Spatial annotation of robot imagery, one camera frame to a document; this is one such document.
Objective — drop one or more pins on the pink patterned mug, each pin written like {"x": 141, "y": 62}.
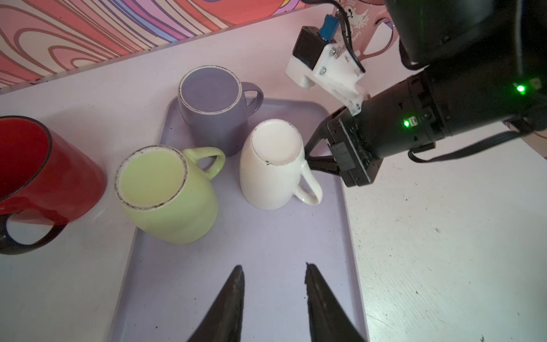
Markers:
{"x": 365, "y": 18}

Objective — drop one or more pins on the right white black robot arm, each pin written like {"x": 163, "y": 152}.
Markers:
{"x": 474, "y": 63}

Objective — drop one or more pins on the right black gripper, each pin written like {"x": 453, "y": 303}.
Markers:
{"x": 396, "y": 120}

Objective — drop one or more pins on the red mug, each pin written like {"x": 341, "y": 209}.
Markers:
{"x": 45, "y": 180}

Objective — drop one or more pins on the purple mug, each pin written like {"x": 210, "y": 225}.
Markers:
{"x": 216, "y": 106}

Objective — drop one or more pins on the light green mug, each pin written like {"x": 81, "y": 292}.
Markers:
{"x": 168, "y": 193}

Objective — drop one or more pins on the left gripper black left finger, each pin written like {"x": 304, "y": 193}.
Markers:
{"x": 223, "y": 321}

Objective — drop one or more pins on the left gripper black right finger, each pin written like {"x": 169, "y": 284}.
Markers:
{"x": 327, "y": 319}

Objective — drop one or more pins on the white mug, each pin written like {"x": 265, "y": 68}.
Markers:
{"x": 273, "y": 168}

